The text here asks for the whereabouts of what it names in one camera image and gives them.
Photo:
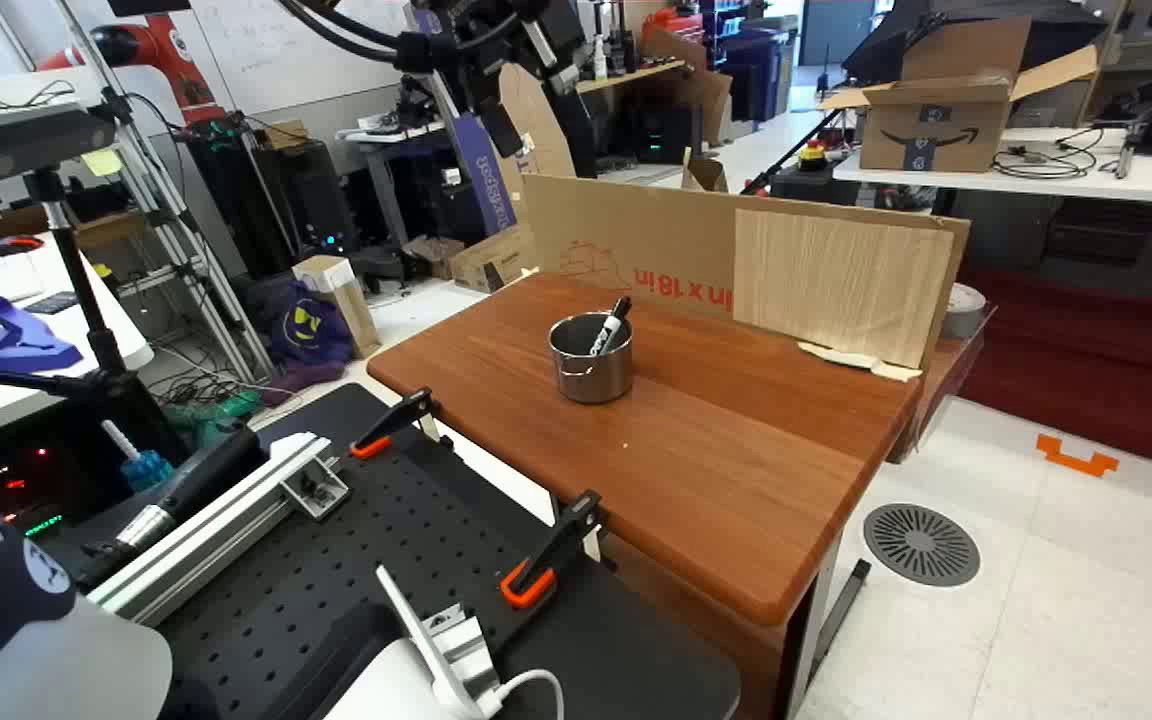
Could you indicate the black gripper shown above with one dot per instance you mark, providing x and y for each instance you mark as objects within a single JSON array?
[{"x": 529, "y": 43}]

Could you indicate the black bar tool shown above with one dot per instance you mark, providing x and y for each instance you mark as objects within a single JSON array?
[{"x": 197, "y": 486}]

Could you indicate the open Amazon cardboard box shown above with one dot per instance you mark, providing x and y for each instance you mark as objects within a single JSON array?
[{"x": 939, "y": 114}]

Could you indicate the dark red carpet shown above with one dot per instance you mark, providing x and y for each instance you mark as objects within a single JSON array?
[{"x": 1098, "y": 363}]

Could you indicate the black tripod stand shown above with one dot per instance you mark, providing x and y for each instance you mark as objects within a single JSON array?
[{"x": 81, "y": 293}]

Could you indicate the small tan cardboard box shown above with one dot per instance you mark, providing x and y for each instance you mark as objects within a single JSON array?
[{"x": 343, "y": 300}]

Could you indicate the red machine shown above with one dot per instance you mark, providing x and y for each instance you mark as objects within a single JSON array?
[{"x": 159, "y": 63}]

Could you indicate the orange floor marking tape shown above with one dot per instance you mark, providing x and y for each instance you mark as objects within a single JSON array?
[{"x": 1077, "y": 458}]

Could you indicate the white work table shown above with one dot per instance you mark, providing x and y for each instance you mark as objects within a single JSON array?
[{"x": 1136, "y": 178}]

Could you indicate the black and white marker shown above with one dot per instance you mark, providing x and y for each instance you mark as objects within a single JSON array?
[{"x": 610, "y": 324}]

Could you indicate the black metal table leg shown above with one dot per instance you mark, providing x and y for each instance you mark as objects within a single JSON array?
[{"x": 840, "y": 615}]

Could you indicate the white side table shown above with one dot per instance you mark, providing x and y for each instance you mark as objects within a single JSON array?
[{"x": 18, "y": 273}]

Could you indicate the grey round container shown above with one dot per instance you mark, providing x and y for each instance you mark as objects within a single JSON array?
[{"x": 965, "y": 313}]

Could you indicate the round grey floor drain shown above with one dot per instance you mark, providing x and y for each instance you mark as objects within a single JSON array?
[{"x": 920, "y": 547}]

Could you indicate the black perforated mounting board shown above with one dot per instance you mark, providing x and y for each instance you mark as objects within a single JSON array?
[{"x": 400, "y": 534}]

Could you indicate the large brown cardboard panel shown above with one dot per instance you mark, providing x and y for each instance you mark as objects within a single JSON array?
[{"x": 657, "y": 243}]

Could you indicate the purple bag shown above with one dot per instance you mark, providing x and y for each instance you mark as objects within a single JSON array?
[{"x": 302, "y": 324}]

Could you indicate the silver metal light stand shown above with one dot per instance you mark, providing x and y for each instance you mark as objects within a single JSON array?
[{"x": 183, "y": 224}]

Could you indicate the silver aluminium extrusion rail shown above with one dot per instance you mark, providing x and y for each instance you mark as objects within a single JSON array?
[{"x": 217, "y": 525}]

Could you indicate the red yellow emergency stop button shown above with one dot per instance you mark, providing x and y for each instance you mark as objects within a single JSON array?
[{"x": 816, "y": 150}]

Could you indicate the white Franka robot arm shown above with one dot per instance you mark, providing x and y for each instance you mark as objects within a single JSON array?
[{"x": 77, "y": 665}]

